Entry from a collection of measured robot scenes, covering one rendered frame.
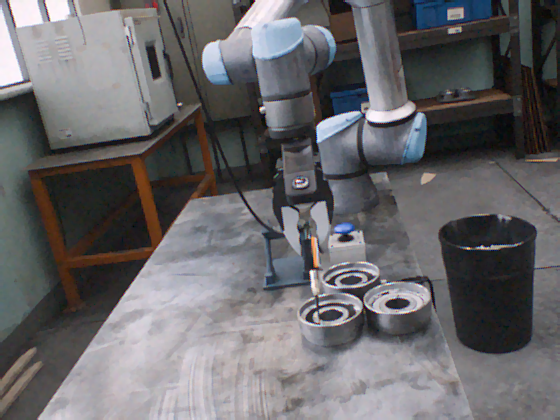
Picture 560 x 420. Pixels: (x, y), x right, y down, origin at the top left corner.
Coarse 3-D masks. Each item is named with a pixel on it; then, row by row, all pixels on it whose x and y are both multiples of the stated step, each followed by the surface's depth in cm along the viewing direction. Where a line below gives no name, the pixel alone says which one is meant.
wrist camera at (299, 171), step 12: (288, 144) 90; (300, 144) 89; (288, 156) 88; (300, 156) 88; (312, 156) 87; (288, 168) 87; (300, 168) 86; (312, 168) 86; (288, 180) 85; (300, 180) 84; (312, 180) 84; (288, 192) 84; (300, 192) 83; (312, 192) 83
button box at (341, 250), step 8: (352, 232) 123; (360, 232) 122; (328, 240) 121; (336, 240) 121; (344, 240) 119; (352, 240) 119; (360, 240) 118; (328, 248) 118; (336, 248) 117; (344, 248) 117; (352, 248) 117; (360, 248) 117; (336, 256) 118; (344, 256) 118; (352, 256) 118; (360, 256) 118; (336, 264) 118
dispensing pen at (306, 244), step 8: (304, 224) 97; (312, 224) 97; (304, 240) 94; (304, 248) 94; (304, 256) 94; (312, 256) 94; (304, 264) 93; (312, 264) 93; (312, 272) 94; (312, 280) 94; (312, 288) 94
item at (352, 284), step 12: (348, 264) 110; (360, 264) 110; (372, 264) 108; (324, 276) 108; (348, 276) 108; (360, 276) 107; (324, 288) 104; (336, 288) 102; (348, 288) 101; (360, 288) 101
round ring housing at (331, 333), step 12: (312, 300) 99; (324, 300) 100; (336, 300) 100; (348, 300) 99; (360, 300) 96; (300, 312) 96; (324, 312) 97; (336, 312) 97; (360, 312) 93; (300, 324) 94; (312, 324) 91; (324, 324) 93; (336, 324) 90; (348, 324) 91; (360, 324) 93; (312, 336) 92; (324, 336) 91; (336, 336) 91; (348, 336) 92
